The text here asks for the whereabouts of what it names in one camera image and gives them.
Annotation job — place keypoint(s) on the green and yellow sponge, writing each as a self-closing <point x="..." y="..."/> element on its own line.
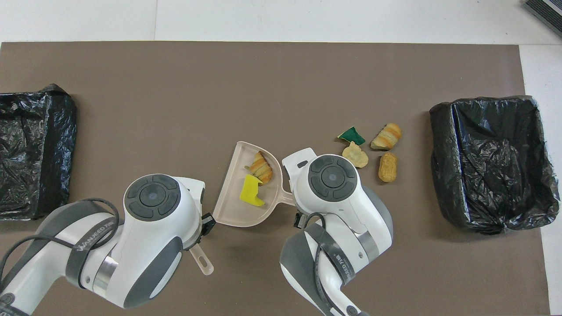
<point x="352" y="136"/>

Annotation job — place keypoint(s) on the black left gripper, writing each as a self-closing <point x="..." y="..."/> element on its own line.
<point x="207" y="223"/>

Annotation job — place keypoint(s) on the pale bread piece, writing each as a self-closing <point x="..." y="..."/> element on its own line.
<point x="354" y="156"/>

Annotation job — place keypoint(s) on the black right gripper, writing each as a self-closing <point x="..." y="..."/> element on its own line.
<point x="299" y="219"/>

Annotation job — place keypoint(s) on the notched yellow sponge piece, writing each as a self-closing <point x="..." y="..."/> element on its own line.
<point x="251" y="191"/>

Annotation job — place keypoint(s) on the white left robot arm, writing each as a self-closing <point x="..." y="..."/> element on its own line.
<point x="153" y="245"/>

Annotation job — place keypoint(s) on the beige hand brush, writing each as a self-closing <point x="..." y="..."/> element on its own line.
<point x="203" y="261"/>

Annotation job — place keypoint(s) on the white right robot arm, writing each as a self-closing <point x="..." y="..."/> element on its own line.
<point x="342" y="206"/>

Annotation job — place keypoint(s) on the beige plastic dustpan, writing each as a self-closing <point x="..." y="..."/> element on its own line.
<point x="232" y="206"/>

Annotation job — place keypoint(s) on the pale torn bread chunk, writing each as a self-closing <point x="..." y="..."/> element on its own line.
<point x="261" y="169"/>

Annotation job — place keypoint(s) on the oval brown bread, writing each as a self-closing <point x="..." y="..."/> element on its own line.
<point x="388" y="167"/>

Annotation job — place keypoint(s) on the black bag-lined bin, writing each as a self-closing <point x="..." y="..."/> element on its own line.
<point x="30" y="153"/>
<point x="496" y="166"/>

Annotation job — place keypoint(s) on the brown table mat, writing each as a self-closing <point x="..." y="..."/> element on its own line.
<point x="281" y="61"/>

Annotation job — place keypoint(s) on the striped croissant bread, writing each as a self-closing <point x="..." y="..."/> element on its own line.
<point x="386" y="137"/>

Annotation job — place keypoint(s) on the dark ribbed device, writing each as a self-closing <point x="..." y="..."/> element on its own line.
<point x="549" y="11"/>

